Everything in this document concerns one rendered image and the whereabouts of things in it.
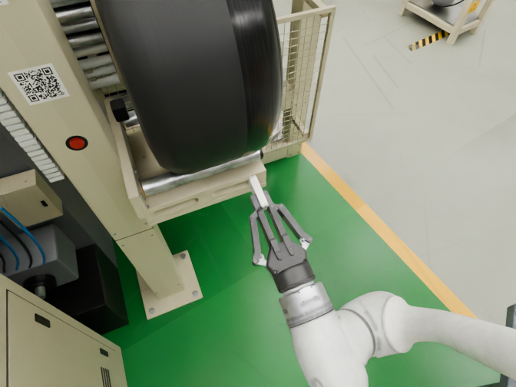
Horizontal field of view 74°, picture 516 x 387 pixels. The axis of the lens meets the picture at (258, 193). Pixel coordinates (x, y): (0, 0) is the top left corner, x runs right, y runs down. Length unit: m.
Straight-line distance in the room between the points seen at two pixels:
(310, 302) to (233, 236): 1.26
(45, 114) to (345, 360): 0.74
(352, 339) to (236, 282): 1.15
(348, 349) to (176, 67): 0.54
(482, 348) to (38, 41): 0.83
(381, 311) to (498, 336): 0.23
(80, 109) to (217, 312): 1.16
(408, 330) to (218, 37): 0.60
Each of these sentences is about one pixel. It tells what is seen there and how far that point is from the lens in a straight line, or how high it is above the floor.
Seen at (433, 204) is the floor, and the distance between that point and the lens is 2.19.
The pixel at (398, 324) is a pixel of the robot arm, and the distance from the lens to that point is 0.71.
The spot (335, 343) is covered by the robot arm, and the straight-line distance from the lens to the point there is 0.63.
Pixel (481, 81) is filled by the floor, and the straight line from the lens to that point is 3.20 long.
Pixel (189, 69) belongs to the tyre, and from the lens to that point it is 0.61.
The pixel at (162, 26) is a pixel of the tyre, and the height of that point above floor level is 1.35.
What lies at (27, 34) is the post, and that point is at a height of 1.31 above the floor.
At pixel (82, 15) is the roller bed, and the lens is 1.17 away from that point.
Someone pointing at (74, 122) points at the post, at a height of 1.12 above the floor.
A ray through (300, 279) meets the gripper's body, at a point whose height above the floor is 1.04.
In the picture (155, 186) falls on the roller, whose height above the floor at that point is 0.92.
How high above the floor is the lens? 1.63
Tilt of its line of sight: 55 degrees down
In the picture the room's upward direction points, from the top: straight up
